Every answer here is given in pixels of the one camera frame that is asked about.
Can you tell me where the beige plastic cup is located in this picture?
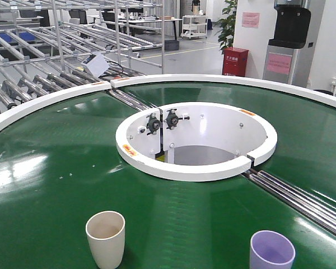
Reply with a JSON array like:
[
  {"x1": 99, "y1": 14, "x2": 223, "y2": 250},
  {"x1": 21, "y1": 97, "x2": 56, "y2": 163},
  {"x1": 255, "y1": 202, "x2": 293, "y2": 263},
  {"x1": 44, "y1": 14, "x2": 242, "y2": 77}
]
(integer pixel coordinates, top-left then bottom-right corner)
[{"x1": 85, "y1": 211, "x2": 125, "y2": 268}]

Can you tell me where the lavender plastic cup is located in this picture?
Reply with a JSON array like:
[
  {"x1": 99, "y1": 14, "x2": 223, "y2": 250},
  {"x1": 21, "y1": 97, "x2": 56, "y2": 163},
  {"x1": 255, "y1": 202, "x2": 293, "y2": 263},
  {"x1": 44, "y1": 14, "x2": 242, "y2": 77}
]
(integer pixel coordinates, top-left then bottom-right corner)
[{"x1": 249, "y1": 230, "x2": 296, "y2": 268}]

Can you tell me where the green circular conveyor belt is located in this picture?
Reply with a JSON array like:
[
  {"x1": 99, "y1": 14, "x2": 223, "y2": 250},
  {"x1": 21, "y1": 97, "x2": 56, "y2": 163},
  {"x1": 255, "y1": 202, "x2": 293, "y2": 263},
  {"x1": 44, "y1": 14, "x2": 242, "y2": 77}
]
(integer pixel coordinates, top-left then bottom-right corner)
[{"x1": 0, "y1": 82, "x2": 336, "y2": 268}]

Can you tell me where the white outer conveyor rim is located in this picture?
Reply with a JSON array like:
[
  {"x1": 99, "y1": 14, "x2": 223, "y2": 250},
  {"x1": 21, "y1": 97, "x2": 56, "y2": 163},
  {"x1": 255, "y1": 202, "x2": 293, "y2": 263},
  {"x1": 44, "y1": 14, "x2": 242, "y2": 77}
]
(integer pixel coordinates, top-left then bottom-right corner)
[{"x1": 0, "y1": 74, "x2": 336, "y2": 131}]

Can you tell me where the white control box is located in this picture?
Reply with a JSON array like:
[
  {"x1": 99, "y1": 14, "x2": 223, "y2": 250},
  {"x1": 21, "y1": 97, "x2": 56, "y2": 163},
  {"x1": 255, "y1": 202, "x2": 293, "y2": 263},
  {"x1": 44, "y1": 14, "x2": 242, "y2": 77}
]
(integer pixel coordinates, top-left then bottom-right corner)
[{"x1": 82, "y1": 52, "x2": 109, "y2": 77}]

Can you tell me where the red fire extinguisher cabinet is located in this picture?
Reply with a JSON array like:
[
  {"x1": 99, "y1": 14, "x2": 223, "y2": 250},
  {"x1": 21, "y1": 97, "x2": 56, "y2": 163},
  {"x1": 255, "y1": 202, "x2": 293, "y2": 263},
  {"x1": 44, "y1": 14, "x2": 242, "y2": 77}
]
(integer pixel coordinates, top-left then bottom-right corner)
[{"x1": 222, "y1": 47, "x2": 249, "y2": 77}]

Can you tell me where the white utility cart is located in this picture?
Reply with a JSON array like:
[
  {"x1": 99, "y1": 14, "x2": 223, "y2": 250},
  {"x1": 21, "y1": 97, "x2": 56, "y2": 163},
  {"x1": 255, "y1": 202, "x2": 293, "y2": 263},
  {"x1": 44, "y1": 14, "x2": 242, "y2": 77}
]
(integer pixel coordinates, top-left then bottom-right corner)
[{"x1": 180, "y1": 15, "x2": 207, "y2": 39}]

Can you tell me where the green potted plant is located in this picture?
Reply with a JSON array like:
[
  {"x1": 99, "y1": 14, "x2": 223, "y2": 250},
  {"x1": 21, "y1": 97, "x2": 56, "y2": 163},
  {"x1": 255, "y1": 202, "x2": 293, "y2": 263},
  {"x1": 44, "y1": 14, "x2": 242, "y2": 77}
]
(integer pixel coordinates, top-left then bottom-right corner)
[{"x1": 217, "y1": 0, "x2": 237, "y2": 54}]

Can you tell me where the grey water dispenser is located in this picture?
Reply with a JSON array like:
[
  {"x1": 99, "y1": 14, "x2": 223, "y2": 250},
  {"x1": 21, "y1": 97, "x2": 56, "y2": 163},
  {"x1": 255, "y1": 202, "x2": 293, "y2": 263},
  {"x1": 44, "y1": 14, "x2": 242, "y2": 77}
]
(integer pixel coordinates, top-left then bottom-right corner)
[{"x1": 263, "y1": 1, "x2": 311, "y2": 84}]

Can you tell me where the steel roller rack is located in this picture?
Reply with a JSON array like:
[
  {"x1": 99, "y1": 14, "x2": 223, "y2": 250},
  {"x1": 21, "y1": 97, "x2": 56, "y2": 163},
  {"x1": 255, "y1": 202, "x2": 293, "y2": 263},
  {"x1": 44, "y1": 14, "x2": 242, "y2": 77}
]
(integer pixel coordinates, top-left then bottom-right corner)
[{"x1": 0, "y1": 1, "x2": 166, "y2": 114}]

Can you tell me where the white inner conveyor ring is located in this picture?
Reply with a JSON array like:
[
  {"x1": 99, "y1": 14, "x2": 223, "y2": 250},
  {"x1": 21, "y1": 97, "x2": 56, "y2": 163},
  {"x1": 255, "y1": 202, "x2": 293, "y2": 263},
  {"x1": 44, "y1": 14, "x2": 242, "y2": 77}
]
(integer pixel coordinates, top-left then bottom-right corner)
[{"x1": 115, "y1": 102, "x2": 278, "y2": 182}]

